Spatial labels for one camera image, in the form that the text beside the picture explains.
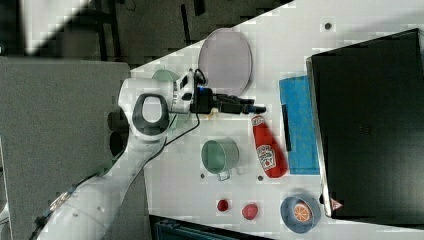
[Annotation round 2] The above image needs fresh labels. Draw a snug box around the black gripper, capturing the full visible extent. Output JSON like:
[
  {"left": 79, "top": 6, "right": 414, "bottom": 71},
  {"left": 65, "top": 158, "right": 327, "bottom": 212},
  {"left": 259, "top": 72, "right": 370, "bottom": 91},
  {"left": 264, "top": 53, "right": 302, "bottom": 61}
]
[{"left": 189, "top": 87, "right": 266, "bottom": 114}]

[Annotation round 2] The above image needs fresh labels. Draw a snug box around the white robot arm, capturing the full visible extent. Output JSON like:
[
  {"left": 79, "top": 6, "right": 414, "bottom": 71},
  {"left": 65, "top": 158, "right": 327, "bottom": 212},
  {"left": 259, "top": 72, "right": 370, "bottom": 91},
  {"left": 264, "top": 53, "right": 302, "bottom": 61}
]
[{"left": 29, "top": 69, "right": 266, "bottom": 240}]

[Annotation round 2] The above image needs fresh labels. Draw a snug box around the black toaster oven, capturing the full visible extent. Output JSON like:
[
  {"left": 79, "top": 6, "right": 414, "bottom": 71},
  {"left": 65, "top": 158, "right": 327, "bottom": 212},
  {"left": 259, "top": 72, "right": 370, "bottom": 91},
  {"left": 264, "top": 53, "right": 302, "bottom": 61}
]
[{"left": 307, "top": 29, "right": 424, "bottom": 229}]

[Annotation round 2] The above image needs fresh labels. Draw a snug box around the pale purple oval plate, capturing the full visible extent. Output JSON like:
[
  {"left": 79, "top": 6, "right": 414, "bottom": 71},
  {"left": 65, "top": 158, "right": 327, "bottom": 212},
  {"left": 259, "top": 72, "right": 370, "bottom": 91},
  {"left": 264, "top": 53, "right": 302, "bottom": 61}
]
[{"left": 198, "top": 28, "right": 252, "bottom": 96}]

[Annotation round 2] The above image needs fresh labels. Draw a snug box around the red ketchup bottle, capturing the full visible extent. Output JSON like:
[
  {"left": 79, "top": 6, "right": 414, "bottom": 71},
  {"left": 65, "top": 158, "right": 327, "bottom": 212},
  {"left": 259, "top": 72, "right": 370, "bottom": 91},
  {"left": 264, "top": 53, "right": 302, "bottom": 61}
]
[{"left": 251, "top": 116, "right": 288, "bottom": 178}]

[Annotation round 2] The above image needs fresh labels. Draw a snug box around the green metal mug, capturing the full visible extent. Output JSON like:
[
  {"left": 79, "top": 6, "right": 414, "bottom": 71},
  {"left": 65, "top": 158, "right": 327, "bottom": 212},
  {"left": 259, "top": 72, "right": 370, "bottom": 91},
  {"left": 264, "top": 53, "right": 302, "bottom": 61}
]
[{"left": 201, "top": 138, "right": 240, "bottom": 181}]

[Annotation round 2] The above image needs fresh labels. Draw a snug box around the dark red toy strawberry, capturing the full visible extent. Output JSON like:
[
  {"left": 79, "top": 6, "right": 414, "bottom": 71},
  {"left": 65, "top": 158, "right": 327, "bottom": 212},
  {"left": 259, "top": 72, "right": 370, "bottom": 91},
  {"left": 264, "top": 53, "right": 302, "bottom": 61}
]
[{"left": 217, "top": 199, "right": 229, "bottom": 212}]

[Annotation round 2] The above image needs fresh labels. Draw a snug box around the light red toy strawberry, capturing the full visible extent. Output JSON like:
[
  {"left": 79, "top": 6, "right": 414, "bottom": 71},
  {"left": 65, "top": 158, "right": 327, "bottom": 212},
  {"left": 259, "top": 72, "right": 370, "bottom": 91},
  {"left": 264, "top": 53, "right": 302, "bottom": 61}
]
[{"left": 242, "top": 203, "right": 258, "bottom": 220}]

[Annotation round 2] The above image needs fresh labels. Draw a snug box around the blue bowl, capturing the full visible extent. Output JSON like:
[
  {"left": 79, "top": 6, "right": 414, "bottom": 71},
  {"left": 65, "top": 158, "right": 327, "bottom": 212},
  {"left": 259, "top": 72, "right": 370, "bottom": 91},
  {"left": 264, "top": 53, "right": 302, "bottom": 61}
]
[{"left": 280, "top": 193, "right": 321, "bottom": 234}]

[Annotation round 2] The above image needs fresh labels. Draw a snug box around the toy orange slice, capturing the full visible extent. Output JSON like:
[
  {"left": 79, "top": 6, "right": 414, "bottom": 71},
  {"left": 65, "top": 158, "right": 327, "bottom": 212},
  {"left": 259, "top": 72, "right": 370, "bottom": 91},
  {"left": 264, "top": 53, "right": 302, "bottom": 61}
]
[{"left": 294, "top": 203, "right": 312, "bottom": 222}]

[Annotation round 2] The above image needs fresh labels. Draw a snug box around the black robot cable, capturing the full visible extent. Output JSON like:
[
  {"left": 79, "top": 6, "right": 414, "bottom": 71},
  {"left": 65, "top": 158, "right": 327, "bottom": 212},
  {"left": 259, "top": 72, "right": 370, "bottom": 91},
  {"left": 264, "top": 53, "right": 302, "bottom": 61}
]
[{"left": 164, "top": 68, "right": 208, "bottom": 148}]

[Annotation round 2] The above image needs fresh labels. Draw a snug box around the blue metal frame rail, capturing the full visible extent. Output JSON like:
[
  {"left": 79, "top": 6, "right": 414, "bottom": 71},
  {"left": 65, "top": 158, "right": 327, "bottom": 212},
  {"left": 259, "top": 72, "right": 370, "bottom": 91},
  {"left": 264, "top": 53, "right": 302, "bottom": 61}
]
[{"left": 148, "top": 214, "right": 278, "bottom": 240}]

